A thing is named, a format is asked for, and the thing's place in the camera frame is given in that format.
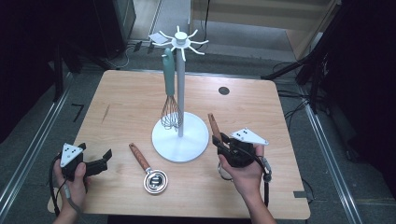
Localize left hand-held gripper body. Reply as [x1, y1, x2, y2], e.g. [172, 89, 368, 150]
[59, 143, 109, 182]

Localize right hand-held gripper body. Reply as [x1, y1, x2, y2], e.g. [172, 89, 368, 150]
[217, 127, 270, 169]

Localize wooden-handled wire strainer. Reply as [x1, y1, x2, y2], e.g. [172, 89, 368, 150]
[207, 113, 233, 182]

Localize wooden-handled steel ladle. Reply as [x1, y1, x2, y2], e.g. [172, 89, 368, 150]
[128, 142, 169, 195]

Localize white utensil rack stand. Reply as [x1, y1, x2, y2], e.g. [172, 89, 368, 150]
[151, 25, 210, 163]

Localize teal-handled wire whisk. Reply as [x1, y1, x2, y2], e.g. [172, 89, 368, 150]
[160, 47, 185, 131]

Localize person's left hand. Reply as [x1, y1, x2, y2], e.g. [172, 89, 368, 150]
[51, 160, 92, 213]

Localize person's right hand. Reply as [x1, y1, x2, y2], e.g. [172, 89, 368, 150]
[218, 144, 266, 200]

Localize black metal stand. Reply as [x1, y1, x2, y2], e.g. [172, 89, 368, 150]
[51, 43, 67, 103]

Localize black tripod stand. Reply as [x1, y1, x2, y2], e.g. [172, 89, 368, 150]
[261, 4, 345, 116]

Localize white paper sheet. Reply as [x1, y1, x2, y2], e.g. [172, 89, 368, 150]
[148, 32, 169, 45]

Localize light wooden platform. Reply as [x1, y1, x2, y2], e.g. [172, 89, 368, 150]
[189, 0, 341, 61]

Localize black cabinet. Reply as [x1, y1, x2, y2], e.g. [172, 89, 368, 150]
[89, 0, 137, 61]

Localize grey plug cable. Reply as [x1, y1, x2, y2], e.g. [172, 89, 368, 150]
[63, 182, 82, 218]
[232, 145, 273, 208]

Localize black cable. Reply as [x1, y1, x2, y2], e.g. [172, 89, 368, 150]
[49, 154, 62, 217]

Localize aluminium floor rail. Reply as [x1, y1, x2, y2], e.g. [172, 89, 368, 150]
[303, 99, 364, 224]
[0, 77, 75, 213]

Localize black floor cables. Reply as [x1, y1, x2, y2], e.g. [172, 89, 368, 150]
[273, 61, 316, 132]

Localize white floor cable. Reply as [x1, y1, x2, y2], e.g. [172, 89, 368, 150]
[105, 46, 131, 70]

